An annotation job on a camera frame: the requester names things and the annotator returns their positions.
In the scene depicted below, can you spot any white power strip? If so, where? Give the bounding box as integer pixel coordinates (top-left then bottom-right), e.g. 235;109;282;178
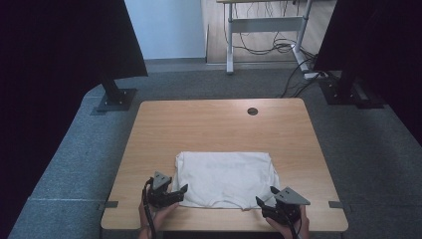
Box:
303;71;329;81

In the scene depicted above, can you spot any person's left hand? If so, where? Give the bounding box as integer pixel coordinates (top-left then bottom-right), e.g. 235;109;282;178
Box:
137;198;181;239

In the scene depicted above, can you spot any white long-sleeved printed shirt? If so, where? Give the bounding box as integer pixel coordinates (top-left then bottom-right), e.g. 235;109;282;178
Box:
171;151;282;211

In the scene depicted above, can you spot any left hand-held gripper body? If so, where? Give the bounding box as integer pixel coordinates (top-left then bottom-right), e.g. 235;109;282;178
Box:
142;170;174;209

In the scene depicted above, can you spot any person's right hand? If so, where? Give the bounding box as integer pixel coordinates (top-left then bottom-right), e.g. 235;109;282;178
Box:
265;204;311;239

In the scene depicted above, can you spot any black metal stand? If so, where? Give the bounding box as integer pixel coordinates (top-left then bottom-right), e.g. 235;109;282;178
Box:
96;71;138;114
318;70;386;110

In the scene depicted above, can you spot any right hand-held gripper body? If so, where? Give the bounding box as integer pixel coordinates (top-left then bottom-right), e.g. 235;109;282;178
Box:
265;186;312;226

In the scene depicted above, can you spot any white desk frame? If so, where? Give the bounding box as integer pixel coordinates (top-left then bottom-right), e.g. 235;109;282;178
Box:
215;0;315;75

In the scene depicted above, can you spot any large black curtain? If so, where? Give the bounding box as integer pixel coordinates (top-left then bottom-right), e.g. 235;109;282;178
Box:
0;0;149;239

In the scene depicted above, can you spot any bundle of black floor cables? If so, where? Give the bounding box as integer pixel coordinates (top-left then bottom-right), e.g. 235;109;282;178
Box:
232;0;321;100

